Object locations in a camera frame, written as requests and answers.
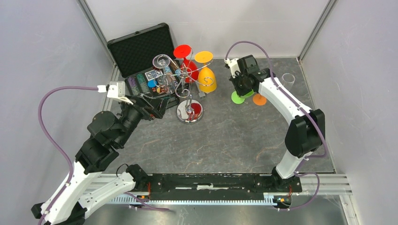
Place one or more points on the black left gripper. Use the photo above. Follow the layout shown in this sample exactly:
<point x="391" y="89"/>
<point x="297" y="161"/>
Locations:
<point x="157" y="108"/>

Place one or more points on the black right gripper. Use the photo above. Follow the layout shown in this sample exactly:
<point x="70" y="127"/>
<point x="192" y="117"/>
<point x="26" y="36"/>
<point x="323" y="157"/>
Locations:
<point x="241" y="92"/>

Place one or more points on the green plastic wine glass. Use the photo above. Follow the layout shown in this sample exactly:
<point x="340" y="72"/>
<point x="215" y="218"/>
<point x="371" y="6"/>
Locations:
<point x="240" y="99"/>

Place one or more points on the orange plastic wine glass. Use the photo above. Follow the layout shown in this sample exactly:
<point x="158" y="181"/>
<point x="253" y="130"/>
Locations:
<point x="259" y="100"/>

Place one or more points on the clear wine glass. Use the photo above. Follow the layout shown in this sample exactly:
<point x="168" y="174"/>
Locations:
<point x="287" y="81"/>
<point x="161" y="61"/>

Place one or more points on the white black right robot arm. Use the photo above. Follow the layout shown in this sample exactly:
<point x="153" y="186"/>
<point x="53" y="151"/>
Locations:
<point x="306" y="131"/>

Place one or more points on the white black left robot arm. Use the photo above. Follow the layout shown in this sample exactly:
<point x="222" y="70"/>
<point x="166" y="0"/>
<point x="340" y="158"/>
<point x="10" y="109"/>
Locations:
<point x="70" y="205"/>

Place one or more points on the yellow plastic wine glass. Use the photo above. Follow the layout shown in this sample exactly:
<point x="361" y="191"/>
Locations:
<point x="206" y="77"/>

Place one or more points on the red plastic wine glass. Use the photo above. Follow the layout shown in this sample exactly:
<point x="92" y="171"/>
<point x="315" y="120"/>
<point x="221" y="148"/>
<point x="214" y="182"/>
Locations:
<point x="184" y="52"/>

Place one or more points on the grey white blue brick toy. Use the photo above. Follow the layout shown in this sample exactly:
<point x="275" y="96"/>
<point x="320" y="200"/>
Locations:
<point x="201" y="95"/>

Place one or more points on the black poker chip case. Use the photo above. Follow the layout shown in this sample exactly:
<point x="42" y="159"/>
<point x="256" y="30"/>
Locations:
<point x="134" y="54"/>

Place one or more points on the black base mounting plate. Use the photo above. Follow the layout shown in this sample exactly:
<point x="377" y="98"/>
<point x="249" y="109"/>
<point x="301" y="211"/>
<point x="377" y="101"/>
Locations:
<point x="215" y="186"/>

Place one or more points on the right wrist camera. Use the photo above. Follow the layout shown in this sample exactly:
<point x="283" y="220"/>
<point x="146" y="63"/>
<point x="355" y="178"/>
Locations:
<point x="232" y="65"/>

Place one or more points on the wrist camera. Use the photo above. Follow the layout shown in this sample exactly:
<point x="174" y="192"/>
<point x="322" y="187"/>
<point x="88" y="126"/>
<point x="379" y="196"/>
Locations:
<point x="232" y="65"/>
<point x="115" y="90"/>

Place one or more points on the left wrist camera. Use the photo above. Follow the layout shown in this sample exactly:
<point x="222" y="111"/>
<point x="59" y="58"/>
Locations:
<point x="115" y="90"/>

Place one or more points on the chrome wire glass rack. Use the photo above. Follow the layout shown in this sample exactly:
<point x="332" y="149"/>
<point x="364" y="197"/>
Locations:
<point x="188" y="111"/>

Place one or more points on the slotted cable duct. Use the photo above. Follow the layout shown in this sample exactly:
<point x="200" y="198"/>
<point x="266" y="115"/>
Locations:
<point x="265" y="200"/>

